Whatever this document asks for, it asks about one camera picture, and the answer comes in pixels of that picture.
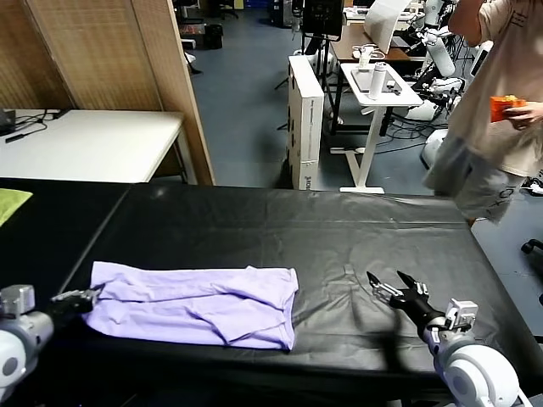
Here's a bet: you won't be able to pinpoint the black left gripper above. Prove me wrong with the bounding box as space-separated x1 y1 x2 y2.
50 282 105 317

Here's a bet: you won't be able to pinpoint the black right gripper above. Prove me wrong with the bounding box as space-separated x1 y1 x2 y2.
366 270 447 336

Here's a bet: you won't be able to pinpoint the purple t-shirt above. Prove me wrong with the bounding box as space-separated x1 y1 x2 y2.
84 261 299 352

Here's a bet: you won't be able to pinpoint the orange box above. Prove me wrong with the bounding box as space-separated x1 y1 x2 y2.
490 95 528 124

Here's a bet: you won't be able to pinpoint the bystander hand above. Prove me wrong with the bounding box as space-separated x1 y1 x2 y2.
507 101 540 131

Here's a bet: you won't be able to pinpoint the glossy black table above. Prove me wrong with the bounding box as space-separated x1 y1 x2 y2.
0 177 128 298

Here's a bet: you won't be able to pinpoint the yellow-green cloth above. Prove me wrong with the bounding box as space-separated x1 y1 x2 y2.
0 189 34 228

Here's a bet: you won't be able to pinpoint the black chair wheel base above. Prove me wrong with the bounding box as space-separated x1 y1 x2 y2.
520 239 543 306

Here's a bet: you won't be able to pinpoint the white humanoid robot black shoulders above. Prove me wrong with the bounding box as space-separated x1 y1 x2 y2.
419 40 493 170

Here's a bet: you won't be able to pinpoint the white table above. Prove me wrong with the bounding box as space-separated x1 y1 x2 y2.
0 109 197 186

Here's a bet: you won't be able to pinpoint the tall white cardboard box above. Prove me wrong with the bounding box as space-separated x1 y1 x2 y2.
286 55 324 191

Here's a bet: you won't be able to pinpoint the white standing side desk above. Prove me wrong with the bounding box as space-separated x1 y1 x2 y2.
329 62 424 195

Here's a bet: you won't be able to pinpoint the white drink bottle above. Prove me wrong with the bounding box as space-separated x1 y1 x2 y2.
367 62 388 101

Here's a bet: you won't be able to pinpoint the grey tablet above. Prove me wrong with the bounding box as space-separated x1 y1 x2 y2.
350 69 404 93

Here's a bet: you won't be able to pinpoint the small white desk device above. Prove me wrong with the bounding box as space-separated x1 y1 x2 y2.
350 43 385 69

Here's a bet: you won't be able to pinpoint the person in beige shirt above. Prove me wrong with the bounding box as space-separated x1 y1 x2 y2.
423 0 543 224

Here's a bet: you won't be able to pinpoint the wooden partition screen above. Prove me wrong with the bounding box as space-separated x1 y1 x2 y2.
0 0 216 187

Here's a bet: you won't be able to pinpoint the brown desk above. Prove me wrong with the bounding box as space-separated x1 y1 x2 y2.
328 25 427 137

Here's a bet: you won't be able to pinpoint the white curved panel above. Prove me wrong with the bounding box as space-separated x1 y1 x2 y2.
361 0 411 55

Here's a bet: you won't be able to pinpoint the black screen on tripod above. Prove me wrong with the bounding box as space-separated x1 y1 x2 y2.
273 0 344 131

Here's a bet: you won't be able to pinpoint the black trash bin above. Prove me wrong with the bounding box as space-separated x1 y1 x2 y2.
204 24 223 50

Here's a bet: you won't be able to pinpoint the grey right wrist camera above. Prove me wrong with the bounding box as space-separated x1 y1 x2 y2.
444 298 479 332

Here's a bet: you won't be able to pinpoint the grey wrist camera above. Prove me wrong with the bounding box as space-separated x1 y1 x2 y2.
0 284 36 317
444 298 479 332

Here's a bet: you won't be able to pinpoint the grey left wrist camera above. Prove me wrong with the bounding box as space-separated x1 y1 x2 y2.
0 284 36 317

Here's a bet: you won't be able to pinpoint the black cable with adapter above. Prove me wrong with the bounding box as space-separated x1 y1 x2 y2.
12 108 67 131

